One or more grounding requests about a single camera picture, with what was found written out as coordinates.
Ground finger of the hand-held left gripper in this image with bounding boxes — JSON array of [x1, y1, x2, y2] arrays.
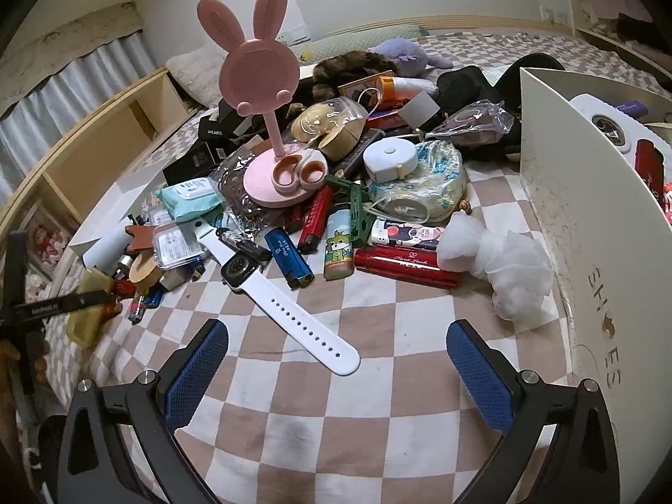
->
[[29, 288, 115, 322]]

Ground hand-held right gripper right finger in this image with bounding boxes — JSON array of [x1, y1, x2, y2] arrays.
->
[[446, 319, 620, 504]]

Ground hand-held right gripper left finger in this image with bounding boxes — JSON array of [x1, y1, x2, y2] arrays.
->
[[55, 319, 229, 504]]

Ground yellow translucent case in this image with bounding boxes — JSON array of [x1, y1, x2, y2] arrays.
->
[[67, 268, 115, 348]]

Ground white shoe box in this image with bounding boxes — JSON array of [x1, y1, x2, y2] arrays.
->
[[519, 67, 672, 484]]

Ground person's left hand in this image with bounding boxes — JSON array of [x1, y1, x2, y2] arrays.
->
[[0, 339, 52, 386]]

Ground white shallow box lid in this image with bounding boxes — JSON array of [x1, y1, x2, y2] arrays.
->
[[68, 218, 108, 260]]

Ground white cylinder tumbler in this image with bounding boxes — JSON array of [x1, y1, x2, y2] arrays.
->
[[81, 226, 130, 270]]

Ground red printed picture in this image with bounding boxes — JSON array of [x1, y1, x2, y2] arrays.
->
[[24, 202, 78, 280]]

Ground tan wooden disc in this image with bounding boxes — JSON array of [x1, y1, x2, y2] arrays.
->
[[129, 255, 165, 296]]

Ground brown leather fox holder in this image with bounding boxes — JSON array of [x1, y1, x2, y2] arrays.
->
[[125, 225, 162, 259]]

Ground white cotton stuffing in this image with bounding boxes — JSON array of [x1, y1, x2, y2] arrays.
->
[[438, 214, 553, 322]]

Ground white smartwatch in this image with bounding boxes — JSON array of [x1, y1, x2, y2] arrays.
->
[[194, 218, 361, 377]]

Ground clear plastic mask packet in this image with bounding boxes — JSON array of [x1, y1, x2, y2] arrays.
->
[[152, 223, 204, 270]]

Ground red metallic tube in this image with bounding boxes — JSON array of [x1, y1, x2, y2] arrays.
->
[[354, 247, 464, 291]]

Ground black folding tool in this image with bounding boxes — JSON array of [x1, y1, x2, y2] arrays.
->
[[216, 228, 272, 262]]

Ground dark blue lighter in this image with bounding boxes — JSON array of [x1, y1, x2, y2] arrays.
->
[[264, 227, 315, 289]]

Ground teal wet wipes pack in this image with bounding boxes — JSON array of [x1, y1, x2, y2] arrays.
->
[[157, 178, 225, 222]]

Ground checkered bedsheet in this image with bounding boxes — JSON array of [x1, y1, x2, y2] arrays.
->
[[21, 26, 672, 504]]

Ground wooden bedside shelf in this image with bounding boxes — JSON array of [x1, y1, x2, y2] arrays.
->
[[0, 67, 191, 295]]

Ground white printed lighter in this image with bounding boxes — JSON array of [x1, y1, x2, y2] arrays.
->
[[370, 219, 445, 251]]

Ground flat black phone box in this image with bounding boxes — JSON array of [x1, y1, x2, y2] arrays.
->
[[163, 139, 233, 186]]

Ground clear bag brown lace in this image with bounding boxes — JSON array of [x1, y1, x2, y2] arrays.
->
[[209, 147, 275, 233]]

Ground green cartoon lighter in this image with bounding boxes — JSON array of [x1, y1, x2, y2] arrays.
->
[[323, 205, 356, 281]]

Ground blue floral fabric bundle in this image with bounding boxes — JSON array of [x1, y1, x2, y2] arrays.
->
[[367, 142, 469, 222]]

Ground grey white curtain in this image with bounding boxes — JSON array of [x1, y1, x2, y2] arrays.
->
[[0, 31, 159, 191]]

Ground green clothes peg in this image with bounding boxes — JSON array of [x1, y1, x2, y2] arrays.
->
[[324, 175, 364, 193], [349, 186, 369, 247]]

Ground black box white label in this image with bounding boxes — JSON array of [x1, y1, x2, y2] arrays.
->
[[198, 115, 238, 144]]

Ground beige orange small scissors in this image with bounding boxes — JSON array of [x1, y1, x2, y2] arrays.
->
[[273, 150, 327, 193]]

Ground white round tape measure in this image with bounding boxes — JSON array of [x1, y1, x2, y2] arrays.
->
[[365, 139, 419, 180]]

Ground large black box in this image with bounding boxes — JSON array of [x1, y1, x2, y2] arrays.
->
[[218, 97, 254, 133]]

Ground clear bag dark item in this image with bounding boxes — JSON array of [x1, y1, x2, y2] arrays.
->
[[424, 101, 516, 149]]

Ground fluffy white pillow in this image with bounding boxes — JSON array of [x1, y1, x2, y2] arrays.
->
[[167, 45, 225, 109]]

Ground beige curtain valance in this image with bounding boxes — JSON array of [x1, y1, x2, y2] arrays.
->
[[0, 3, 146, 117]]

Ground red bottle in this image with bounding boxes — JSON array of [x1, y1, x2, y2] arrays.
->
[[635, 139, 666, 196]]

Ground brown woven roll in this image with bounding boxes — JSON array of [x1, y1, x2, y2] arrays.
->
[[318, 121, 367, 162]]

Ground cream plush in bag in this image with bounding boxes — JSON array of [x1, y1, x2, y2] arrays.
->
[[290, 100, 369, 144]]

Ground white oval-window case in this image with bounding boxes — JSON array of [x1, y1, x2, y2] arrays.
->
[[570, 93, 653, 154]]

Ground black cap and clothes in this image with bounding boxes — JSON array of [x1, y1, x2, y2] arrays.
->
[[436, 54, 566, 117]]

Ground pink bunny phone stand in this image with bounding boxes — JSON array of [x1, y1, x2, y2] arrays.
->
[[197, 0, 330, 209]]

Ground orange white tube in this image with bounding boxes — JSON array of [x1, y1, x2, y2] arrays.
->
[[379, 76, 438, 107]]

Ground brown flat palette box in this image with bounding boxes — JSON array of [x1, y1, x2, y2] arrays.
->
[[339, 71, 398, 99]]

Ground purple plush toy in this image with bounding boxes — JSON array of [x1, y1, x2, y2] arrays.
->
[[367, 38, 456, 75]]

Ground brown fur item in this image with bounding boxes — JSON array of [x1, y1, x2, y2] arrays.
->
[[312, 51, 401, 99]]

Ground long pale green bolster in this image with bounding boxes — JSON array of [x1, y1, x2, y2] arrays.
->
[[291, 24, 432, 67]]

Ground wooden wardrobe shelf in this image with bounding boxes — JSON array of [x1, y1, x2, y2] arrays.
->
[[562, 0, 672, 70]]

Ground pile of clothes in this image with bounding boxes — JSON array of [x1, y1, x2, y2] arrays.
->
[[583, 0, 672, 49]]

